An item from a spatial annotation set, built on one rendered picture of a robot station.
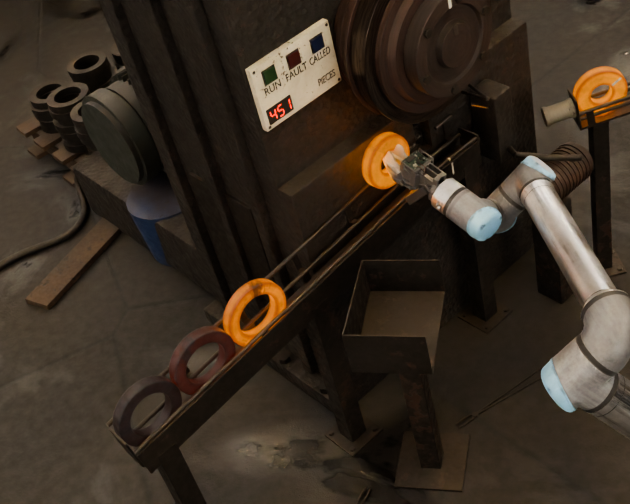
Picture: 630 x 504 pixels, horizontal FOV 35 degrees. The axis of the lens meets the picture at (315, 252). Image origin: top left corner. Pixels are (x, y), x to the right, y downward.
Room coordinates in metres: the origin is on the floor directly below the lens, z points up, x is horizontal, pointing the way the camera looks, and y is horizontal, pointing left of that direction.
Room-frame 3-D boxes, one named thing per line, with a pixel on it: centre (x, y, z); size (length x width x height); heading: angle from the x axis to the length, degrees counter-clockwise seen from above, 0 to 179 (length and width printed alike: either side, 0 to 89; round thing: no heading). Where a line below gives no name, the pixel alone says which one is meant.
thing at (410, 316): (1.78, -0.15, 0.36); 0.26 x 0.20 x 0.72; 157
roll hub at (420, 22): (2.20, -0.47, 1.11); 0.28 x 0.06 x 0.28; 122
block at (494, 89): (2.42, -0.62, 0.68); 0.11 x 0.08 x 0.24; 32
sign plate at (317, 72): (2.20, -0.08, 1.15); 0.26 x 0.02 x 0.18; 122
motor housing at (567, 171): (2.34, -0.77, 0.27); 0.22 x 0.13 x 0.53; 122
